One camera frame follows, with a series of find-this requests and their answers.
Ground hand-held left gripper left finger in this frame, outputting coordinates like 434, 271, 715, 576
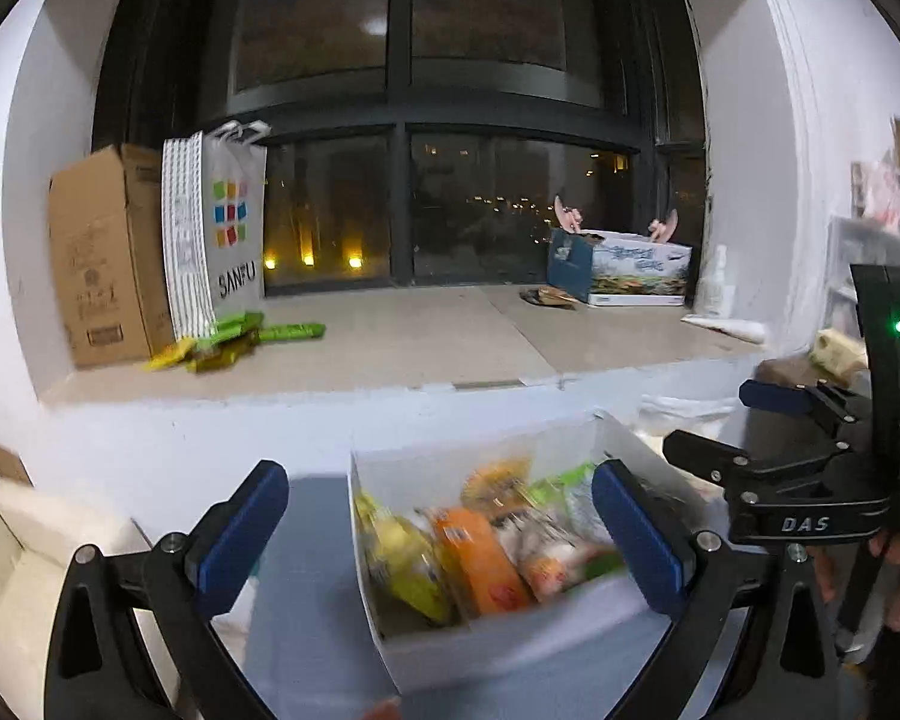
45, 460, 290, 720

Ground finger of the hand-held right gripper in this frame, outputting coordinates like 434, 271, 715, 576
739, 380, 875, 443
662, 429, 854, 490

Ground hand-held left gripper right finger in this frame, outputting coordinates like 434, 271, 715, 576
591, 460, 845, 720

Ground white red snack packet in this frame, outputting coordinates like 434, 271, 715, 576
495, 521, 623, 601

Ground green white snack packet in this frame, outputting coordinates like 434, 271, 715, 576
529, 465, 616, 541

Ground round orange snack packet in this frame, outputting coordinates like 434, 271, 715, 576
461, 457, 533, 518

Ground orange box snack packet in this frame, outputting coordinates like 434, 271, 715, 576
427, 506, 533, 616

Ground white storage box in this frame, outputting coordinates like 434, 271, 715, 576
349, 411, 728, 695

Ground green cookie snack packet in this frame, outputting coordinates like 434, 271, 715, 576
356, 491, 458, 623

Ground small brown box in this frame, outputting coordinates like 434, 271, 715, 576
757, 356, 871, 391

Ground white plastic snack bag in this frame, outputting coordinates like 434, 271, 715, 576
637, 394, 736, 451

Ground cream snack packet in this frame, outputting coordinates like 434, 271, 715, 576
810, 330, 867, 376

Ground white rolled paper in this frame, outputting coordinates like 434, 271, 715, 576
681, 311, 770, 346

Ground white shelf unit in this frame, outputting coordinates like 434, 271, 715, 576
825, 214, 900, 346

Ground olive green snack packet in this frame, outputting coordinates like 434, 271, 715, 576
187, 334, 260, 376

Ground blue white printed carton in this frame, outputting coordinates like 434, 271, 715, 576
546, 227, 695, 308

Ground small yellow snack packet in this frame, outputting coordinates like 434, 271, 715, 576
144, 337, 197, 372

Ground long green snack bar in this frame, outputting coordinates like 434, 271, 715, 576
259, 322, 327, 342

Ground pink packets on shelf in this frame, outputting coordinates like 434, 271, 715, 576
851, 116, 900, 233

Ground brown snack wrapper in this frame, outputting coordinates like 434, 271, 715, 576
520, 285, 582, 310

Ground brown cardboard piece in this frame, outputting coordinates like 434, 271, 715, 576
0, 441, 31, 485

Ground white shopping bag colourful squares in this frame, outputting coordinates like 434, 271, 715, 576
161, 120, 269, 342

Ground brown cardboard box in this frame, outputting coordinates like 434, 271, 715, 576
49, 144, 177, 370

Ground black window frame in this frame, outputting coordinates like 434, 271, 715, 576
94, 0, 710, 297

